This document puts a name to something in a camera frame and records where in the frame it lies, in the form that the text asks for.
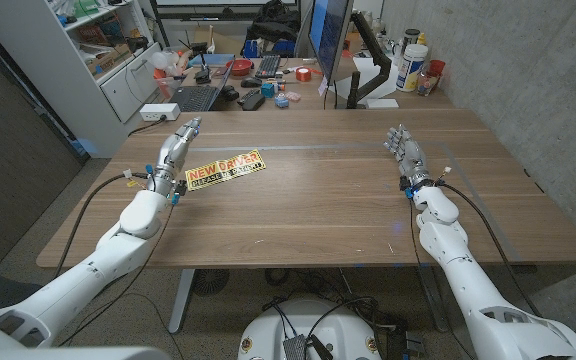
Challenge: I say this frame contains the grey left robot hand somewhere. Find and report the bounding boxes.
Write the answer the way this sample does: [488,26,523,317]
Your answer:
[147,116,203,199]

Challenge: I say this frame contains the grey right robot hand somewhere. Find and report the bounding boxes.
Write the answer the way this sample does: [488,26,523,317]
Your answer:
[382,124,437,194]

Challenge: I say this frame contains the yellow new driver bumper sticker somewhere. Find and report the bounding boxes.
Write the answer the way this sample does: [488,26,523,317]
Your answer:
[184,148,268,192]

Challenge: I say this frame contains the white power strip box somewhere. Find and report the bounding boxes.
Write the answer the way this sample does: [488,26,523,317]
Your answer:
[139,102,182,123]

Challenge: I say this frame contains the black laptop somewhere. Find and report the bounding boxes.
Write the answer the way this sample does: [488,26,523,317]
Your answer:
[168,59,235,113]

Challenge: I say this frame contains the clear glass jar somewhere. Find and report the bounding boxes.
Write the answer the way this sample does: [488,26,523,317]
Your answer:
[416,67,437,97]

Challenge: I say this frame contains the black desk stand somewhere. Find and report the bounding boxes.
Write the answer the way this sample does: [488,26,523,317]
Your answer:
[193,52,213,85]

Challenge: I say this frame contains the white wipes canister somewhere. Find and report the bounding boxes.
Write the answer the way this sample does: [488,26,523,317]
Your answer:
[396,43,429,93]

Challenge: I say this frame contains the white paper sheet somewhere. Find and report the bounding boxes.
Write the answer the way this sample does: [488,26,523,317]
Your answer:
[351,55,402,100]

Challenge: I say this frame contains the white plastic bag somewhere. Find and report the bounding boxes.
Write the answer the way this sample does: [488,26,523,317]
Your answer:
[148,49,182,79]

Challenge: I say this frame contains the black oblong case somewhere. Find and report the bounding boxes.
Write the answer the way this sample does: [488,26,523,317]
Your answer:
[241,92,267,112]

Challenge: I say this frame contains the red bowl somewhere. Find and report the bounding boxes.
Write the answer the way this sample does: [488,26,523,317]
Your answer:
[225,58,254,77]

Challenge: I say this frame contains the cardboard box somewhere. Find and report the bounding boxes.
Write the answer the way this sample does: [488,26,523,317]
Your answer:
[86,43,134,76]

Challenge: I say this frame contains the black lid bottle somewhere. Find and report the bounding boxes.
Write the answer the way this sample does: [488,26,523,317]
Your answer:
[401,28,421,56]

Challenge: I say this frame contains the round black fan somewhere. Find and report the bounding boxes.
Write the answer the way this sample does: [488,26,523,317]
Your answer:
[191,268,231,297]

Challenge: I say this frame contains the white shelf cabinet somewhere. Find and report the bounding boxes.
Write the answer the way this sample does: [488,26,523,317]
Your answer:
[0,0,164,159]

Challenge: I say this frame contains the black keyboard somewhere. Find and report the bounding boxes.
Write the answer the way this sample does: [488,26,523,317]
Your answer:
[254,53,282,80]

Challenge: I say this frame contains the computer monitor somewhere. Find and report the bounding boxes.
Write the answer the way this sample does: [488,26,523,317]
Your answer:
[307,0,354,84]

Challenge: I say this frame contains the blue storage bin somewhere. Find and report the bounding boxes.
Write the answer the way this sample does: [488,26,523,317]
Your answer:
[241,38,297,59]

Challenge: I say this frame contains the black backpack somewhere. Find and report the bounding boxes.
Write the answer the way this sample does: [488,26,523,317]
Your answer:
[245,0,302,44]

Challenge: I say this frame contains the white robot torso base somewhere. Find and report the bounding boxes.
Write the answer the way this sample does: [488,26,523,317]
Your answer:
[237,298,383,360]

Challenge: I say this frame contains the white robot chest cover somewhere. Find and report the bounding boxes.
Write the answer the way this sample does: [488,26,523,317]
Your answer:
[0,346,172,360]

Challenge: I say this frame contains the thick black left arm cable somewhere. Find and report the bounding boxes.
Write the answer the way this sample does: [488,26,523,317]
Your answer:
[53,167,152,280]

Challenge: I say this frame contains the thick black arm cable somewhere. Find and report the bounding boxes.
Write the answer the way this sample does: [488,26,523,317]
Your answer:
[53,167,152,280]
[435,166,543,319]

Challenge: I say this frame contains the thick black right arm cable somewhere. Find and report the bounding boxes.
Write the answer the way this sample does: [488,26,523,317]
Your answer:
[435,166,543,319]

